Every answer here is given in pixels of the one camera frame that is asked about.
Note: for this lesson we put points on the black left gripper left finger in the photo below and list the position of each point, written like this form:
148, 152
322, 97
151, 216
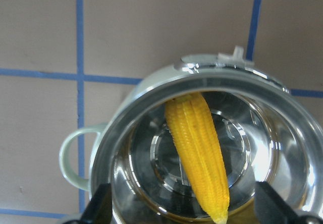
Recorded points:
98, 210

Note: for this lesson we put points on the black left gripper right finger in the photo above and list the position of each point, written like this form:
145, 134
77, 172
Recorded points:
269, 207

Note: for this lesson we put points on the yellow corn cob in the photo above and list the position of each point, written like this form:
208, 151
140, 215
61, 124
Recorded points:
195, 138

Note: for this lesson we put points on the pale green electric pot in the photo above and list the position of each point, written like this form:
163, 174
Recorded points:
265, 135

